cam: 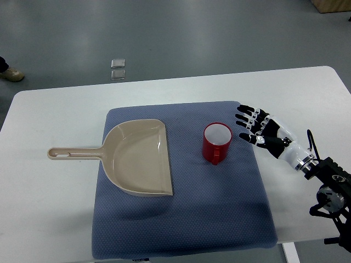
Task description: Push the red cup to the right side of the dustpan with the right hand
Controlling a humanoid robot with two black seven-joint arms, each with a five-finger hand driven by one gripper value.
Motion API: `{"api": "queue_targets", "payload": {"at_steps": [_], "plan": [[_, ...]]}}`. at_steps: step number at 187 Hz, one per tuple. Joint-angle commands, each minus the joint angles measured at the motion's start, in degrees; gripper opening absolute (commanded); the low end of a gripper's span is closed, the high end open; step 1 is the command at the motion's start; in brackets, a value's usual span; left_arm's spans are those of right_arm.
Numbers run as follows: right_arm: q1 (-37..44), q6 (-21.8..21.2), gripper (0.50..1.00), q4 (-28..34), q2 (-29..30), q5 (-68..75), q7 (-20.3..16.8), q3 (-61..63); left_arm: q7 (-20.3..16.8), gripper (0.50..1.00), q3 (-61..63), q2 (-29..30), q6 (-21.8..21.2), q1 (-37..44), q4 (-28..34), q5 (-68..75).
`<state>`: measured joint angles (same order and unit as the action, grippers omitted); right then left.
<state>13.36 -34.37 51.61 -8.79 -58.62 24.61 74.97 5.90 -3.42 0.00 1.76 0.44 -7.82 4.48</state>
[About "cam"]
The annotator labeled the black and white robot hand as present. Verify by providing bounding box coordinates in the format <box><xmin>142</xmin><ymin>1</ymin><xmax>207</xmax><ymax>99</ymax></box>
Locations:
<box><xmin>235</xmin><ymin>105</ymin><xmax>317</xmax><ymax>173</ymax></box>

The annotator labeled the red cup white inside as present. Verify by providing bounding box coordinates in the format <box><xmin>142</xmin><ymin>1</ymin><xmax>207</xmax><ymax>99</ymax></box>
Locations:
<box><xmin>202</xmin><ymin>122</ymin><xmax>233</xmax><ymax>165</ymax></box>

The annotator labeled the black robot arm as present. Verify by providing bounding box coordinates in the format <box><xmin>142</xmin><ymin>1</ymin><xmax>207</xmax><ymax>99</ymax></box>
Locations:
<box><xmin>303</xmin><ymin>157</ymin><xmax>350</xmax><ymax>251</ymax></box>

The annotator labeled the beige plastic dustpan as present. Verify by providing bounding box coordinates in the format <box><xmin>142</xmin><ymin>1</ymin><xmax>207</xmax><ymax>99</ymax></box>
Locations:
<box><xmin>47</xmin><ymin>119</ymin><xmax>173</xmax><ymax>197</ymax></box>

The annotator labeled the blue textured cushion mat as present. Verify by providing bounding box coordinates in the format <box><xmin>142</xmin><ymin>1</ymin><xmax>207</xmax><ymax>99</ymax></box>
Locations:
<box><xmin>92</xmin><ymin>101</ymin><xmax>278</xmax><ymax>260</ymax></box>

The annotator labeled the white table leg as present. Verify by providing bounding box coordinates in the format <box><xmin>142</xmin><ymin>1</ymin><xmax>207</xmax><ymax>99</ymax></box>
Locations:
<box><xmin>282</xmin><ymin>242</ymin><xmax>300</xmax><ymax>263</ymax></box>

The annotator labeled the wooden box corner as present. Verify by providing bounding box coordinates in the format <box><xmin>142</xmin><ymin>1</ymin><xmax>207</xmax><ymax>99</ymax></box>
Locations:
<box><xmin>314</xmin><ymin>0</ymin><xmax>350</xmax><ymax>13</ymax></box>

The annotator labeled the upper metal floor plate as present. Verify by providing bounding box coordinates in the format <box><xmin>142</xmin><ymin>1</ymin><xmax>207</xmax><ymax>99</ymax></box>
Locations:
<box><xmin>111</xmin><ymin>59</ymin><xmax>126</xmax><ymax>68</ymax></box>

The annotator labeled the beige shoe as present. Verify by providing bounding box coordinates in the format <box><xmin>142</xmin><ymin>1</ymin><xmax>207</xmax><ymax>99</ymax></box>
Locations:
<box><xmin>1</xmin><ymin>67</ymin><xmax>25</xmax><ymax>82</ymax></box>

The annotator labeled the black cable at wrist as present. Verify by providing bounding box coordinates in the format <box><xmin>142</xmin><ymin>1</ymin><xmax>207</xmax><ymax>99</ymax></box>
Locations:
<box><xmin>306</xmin><ymin>129</ymin><xmax>321</xmax><ymax>159</ymax></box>

